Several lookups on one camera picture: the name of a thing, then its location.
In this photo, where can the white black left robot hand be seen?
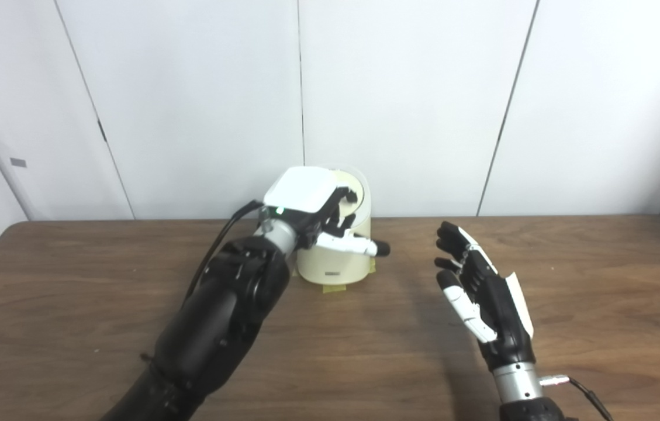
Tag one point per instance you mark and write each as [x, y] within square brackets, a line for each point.
[300, 190]

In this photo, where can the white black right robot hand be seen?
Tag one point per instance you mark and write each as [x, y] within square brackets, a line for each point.
[502, 310]

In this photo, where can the cream-colored bin body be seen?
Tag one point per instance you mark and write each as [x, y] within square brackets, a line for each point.
[335, 266]

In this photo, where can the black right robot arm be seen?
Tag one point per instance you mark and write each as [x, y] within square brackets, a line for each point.
[517, 386]

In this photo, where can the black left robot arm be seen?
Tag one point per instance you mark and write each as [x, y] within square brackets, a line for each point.
[218, 316]

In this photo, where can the wide yellow tape piece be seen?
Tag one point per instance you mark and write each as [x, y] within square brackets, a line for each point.
[334, 288]

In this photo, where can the black wall panel hinge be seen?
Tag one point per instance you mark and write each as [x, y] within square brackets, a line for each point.
[102, 131]

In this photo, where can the grey wall label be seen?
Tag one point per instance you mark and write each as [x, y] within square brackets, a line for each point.
[18, 162]

